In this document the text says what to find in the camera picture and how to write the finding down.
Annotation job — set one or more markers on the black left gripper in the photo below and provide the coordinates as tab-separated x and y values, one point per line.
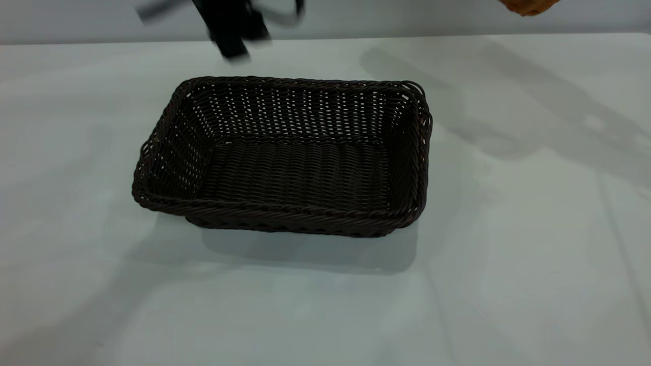
229	14

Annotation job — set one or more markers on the black woven plastic basket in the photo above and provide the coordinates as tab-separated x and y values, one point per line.
295	173

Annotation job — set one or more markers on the orange woven plastic basket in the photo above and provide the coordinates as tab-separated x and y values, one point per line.
529	6

